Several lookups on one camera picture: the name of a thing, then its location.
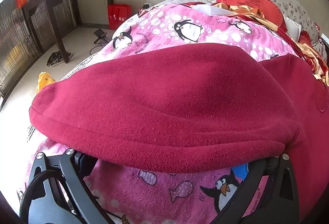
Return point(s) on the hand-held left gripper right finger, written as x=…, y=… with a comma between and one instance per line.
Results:
x=240, y=171

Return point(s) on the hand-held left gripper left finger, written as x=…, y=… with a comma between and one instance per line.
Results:
x=83, y=165

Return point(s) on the dark red fleece garment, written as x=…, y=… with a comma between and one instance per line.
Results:
x=164, y=105

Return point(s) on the pink penguin blanket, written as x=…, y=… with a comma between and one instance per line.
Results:
x=159, y=188

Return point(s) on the yellow plastic bag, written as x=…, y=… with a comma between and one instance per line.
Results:
x=45, y=81

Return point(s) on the patterned shoe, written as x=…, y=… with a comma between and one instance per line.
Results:
x=52, y=57
x=63, y=59

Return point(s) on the black device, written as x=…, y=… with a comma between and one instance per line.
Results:
x=99, y=33

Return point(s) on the metal radiator grille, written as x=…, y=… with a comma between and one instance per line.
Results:
x=15, y=41

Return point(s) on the dark wooden cabinet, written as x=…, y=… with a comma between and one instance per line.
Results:
x=326, y=52

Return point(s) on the red ruffled cushion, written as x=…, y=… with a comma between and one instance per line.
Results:
x=307, y=37
x=246, y=0

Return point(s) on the white pillow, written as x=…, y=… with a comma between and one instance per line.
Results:
x=291, y=27

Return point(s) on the red gift bag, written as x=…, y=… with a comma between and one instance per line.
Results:
x=118, y=16

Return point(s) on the white cloth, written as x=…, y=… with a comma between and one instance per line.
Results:
x=208, y=9

